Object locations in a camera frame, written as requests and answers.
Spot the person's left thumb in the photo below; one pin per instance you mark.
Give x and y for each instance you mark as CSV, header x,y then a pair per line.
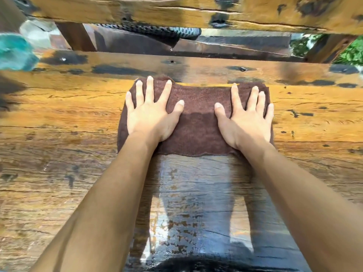
x,y
176,110

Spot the green plants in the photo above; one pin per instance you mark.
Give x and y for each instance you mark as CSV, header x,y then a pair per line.
x,y
353,52

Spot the person's left middle finger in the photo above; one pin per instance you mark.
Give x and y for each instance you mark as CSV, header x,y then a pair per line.
x,y
149,89

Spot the person's right little finger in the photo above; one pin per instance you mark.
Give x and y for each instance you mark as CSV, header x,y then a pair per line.
x,y
269,112

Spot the person's right thumb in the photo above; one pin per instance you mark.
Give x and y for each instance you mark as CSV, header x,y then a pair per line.
x,y
221,111

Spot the person's left little finger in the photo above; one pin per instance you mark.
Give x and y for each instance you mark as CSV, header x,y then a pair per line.
x,y
129,101

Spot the person's left forearm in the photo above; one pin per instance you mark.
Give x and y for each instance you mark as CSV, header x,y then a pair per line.
x,y
105,201

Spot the person's right forearm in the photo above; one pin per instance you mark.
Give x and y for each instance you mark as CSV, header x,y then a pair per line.
x,y
297,201

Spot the brown cleaning cloth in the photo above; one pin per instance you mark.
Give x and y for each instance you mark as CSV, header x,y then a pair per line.
x,y
198,124

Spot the person's left hand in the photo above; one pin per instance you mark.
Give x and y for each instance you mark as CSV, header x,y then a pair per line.
x,y
149,120

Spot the dark wooden backrest post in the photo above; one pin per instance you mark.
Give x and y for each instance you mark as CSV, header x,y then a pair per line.
x,y
75,36
329,48

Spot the black treaded tyre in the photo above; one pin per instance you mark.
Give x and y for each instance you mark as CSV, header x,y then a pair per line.
x,y
158,31

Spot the teal blurry object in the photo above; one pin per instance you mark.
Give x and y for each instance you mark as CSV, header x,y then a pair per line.
x,y
15,53

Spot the person's right hand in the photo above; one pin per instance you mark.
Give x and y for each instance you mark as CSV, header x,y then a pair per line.
x,y
246,124

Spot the wooden bench backrest plank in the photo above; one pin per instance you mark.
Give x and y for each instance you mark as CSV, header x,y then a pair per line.
x,y
181,9

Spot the person's right middle finger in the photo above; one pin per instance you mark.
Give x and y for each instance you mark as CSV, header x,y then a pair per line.
x,y
252,97

